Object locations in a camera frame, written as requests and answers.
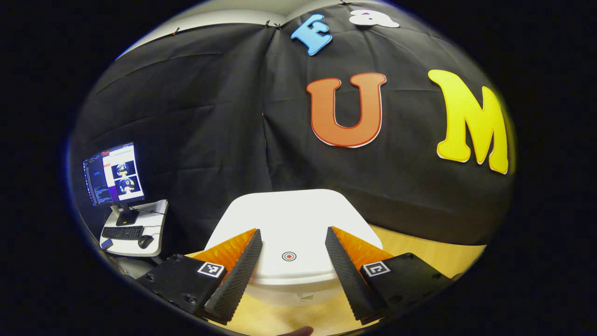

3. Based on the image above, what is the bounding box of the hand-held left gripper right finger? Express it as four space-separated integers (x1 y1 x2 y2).
325 226 455 325

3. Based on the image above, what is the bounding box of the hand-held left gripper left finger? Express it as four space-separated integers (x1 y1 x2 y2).
137 229 263 326

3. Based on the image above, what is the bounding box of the white desktop garbage bin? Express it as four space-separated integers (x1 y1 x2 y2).
204 189 384 308

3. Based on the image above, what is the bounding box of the wooden desktop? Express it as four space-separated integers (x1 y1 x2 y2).
187 224 488 336

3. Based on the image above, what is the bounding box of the white side table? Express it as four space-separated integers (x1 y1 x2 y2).
99 200 169 258

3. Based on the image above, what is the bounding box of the black keyboard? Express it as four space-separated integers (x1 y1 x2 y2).
101 226 144 240

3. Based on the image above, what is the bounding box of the computer monitor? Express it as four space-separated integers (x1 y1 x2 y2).
83 142 146 227

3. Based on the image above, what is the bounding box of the black backdrop cloth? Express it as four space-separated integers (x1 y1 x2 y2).
69 2 516 255

